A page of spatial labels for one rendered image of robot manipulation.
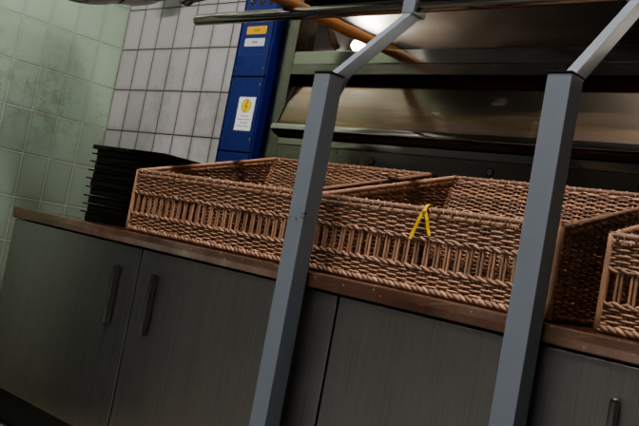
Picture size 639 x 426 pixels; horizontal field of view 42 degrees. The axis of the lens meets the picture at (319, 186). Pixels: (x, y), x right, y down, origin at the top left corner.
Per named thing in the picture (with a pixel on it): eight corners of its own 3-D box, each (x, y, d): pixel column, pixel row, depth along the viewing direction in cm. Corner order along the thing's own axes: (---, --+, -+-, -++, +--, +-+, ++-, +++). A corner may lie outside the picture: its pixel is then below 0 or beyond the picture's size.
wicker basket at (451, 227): (434, 287, 203) (454, 175, 204) (668, 337, 164) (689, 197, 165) (293, 266, 168) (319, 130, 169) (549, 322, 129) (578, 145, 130)
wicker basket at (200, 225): (258, 250, 243) (275, 157, 244) (417, 283, 205) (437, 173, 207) (120, 228, 206) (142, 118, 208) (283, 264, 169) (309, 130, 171)
